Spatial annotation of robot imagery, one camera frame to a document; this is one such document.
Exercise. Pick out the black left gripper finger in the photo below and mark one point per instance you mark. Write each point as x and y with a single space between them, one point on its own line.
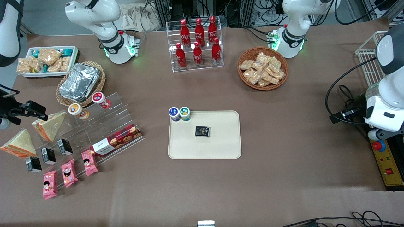
356 101
342 116

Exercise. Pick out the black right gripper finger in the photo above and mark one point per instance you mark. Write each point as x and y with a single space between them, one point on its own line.
14 120
37 110

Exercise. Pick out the triangular sandwich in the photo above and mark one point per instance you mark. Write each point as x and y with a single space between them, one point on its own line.
50 126
20 144

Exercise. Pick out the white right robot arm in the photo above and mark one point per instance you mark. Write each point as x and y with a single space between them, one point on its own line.
107 19

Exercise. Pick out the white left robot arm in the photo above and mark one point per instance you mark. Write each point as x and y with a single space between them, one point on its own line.
295 19

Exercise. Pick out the beige plastic tray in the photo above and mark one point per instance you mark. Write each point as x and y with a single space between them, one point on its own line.
221 143

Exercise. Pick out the red emergency stop button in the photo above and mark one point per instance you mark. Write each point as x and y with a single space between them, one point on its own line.
378 146

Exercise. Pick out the orange yogurt cup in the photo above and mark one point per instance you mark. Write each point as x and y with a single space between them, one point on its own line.
77 111

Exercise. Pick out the small black carton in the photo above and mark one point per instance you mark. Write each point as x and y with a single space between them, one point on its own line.
65 147
33 164
49 155

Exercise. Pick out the stack of foil trays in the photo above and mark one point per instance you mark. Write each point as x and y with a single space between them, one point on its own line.
79 82

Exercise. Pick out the large rice cracker pack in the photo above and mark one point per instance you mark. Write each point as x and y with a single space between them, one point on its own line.
49 56

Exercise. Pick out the teal snack pack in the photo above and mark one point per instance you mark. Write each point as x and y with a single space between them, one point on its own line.
67 51
35 53

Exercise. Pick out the yellow control box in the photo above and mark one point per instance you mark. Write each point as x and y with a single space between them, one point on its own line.
389 171

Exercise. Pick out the white rectangular bin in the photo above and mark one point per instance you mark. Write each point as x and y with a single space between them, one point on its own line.
74 60

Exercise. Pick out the red lid yogurt cup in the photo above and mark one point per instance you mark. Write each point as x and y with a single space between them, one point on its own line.
101 99

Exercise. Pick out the foil packs in basket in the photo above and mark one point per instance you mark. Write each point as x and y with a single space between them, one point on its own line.
100 85

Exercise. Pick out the clear acrylic stepped display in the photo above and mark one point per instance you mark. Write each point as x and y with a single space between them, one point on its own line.
104 126

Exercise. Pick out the pink snack packet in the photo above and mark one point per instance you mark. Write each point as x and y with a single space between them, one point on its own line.
90 163
69 173
50 185

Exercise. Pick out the clear cracker packet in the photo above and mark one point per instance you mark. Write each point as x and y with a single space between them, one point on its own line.
246 65
262 57
275 64
264 83
252 76
279 75
270 78

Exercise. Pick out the red tartan cookie box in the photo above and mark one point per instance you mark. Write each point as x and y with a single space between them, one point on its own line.
121 138

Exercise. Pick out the round wicker snack basket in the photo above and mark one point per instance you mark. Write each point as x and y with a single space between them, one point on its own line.
244 53

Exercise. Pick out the crumpled beige paper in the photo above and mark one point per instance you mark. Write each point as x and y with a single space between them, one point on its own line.
135 17

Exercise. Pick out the blue lid cup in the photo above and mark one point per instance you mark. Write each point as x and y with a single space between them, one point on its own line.
174 113

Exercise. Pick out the black carton with gold print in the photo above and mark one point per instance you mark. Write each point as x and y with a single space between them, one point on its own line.
202 131

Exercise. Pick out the red cola bottle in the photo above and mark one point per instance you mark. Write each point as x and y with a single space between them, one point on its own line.
199 31
181 56
185 34
198 55
216 52
212 30

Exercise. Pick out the clear acrylic bottle rack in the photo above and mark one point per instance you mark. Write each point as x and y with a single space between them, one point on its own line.
206 67

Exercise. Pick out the green lid cup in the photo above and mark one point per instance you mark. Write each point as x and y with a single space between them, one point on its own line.
185 113

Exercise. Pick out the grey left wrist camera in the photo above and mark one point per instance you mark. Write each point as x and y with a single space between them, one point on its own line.
377 135

